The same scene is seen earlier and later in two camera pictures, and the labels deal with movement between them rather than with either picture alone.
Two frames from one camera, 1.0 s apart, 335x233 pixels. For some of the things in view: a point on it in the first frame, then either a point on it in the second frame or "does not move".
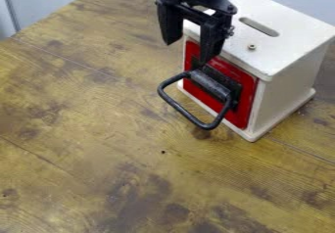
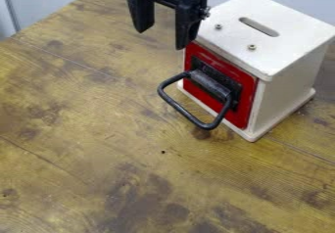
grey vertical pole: [10, 7] does not move
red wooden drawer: [239, 116] does not move
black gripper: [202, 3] → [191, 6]
